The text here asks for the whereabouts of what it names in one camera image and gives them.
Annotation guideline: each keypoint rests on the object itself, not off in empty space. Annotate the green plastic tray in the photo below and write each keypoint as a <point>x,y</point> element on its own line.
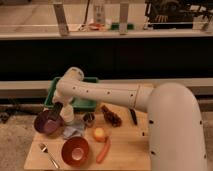
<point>78,104</point>

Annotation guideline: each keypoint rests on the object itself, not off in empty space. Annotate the black handled knife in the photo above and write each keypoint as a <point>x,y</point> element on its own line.
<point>133,114</point>

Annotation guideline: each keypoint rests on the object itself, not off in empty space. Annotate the orange carrot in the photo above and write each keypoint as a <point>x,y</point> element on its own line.
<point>102,154</point>

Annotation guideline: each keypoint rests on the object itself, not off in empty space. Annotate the red bowl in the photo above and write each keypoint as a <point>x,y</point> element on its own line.
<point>75,151</point>

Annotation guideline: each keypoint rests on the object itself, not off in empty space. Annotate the grey metal post right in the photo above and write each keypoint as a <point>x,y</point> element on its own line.
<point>123,19</point>

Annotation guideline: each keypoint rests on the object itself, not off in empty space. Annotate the wooden cutting board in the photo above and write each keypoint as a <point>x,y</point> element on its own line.
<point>129,149</point>

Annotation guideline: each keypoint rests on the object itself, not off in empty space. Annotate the silver fork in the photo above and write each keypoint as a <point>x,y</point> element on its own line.
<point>44,149</point>

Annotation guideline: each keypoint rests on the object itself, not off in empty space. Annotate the grey metal post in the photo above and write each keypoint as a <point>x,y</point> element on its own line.
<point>123,19</point>
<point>61,19</point>

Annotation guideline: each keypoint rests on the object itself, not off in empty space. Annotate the purple bowl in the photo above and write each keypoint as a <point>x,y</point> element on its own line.
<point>43,124</point>

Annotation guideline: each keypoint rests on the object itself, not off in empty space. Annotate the blue grey eraser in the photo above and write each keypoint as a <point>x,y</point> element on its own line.
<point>73,130</point>

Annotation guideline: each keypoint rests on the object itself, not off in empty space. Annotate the small metal cup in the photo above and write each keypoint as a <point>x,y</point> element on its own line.
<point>89,119</point>

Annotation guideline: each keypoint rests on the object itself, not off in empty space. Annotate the yellow apple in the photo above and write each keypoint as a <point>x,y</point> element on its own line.
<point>99,134</point>

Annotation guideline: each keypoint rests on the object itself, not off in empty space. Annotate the red object on shelf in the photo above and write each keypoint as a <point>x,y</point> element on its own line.
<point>96,26</point>

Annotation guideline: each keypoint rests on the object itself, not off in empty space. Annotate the grey metal post left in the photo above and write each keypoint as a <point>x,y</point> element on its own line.
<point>61,19</point>

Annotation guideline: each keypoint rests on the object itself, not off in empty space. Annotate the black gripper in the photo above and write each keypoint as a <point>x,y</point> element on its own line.
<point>55,112</point>

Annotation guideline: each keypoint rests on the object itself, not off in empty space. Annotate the green object on shelf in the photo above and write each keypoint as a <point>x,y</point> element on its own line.
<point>117,26</point>

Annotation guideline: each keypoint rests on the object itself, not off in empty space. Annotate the black machine background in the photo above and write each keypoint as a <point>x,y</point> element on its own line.
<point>178,14</point>

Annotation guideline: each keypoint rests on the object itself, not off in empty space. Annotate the dark grape bunch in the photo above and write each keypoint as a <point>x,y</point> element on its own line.
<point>111,117</point>

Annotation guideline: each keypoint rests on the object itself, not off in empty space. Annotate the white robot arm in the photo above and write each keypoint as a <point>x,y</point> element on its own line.
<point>176,135</point>

